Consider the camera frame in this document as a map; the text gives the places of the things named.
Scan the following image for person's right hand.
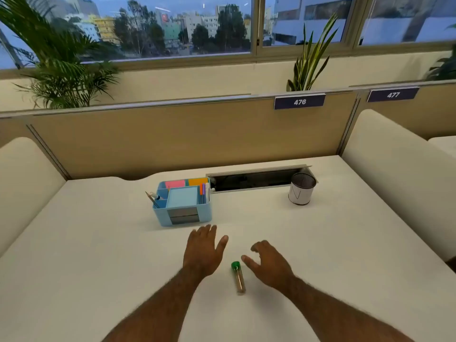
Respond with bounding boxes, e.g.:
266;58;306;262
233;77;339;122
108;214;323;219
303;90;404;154
241;240;295;291

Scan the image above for person's left hand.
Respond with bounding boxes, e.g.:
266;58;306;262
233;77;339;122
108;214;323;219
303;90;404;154
183;224;229;280

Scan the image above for person's left forearm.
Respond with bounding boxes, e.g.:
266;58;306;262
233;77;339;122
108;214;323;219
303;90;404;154
101;268;207;342

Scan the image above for person's right forearm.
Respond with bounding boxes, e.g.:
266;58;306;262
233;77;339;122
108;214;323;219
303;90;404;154
281;276;416;342

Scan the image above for clear tube with green cap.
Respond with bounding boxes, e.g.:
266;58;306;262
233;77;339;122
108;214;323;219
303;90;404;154
230;261;247;295

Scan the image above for light blue desk organizer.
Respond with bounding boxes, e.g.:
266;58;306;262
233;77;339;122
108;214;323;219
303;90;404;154
152;177;213;227

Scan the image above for light blue note pad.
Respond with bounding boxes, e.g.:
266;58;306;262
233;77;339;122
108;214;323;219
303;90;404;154
166;186;199;209

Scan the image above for black mesh pen cup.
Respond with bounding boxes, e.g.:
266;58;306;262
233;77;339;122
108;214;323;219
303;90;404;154
288;172;317;206

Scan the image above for beige desk partition panel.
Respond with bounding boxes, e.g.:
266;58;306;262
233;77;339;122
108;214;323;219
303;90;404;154
341;80;456;142
27;90;359;181

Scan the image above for dark blue number label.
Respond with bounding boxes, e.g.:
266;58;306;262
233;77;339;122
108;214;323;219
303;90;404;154
274;93;326;111
366;87;420;103

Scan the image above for cream side divider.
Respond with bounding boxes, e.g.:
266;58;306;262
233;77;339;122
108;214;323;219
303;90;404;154
427;136;456;161
0;137;67;258
341;109;456;262

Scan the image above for green snake plant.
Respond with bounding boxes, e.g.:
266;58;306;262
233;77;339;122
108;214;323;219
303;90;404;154
286;12;339;92

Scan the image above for green palm plant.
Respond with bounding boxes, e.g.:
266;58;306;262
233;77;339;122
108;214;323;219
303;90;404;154
0;0;120;110

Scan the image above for dark green leafy plant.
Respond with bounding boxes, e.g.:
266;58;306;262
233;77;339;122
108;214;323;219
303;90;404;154
424;23;456;81

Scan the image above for grey desk cable tray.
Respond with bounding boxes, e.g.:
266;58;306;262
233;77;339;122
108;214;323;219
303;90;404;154
206;164;318;194

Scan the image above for beige window frame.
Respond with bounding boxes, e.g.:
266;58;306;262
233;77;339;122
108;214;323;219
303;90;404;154
0;0;456;81

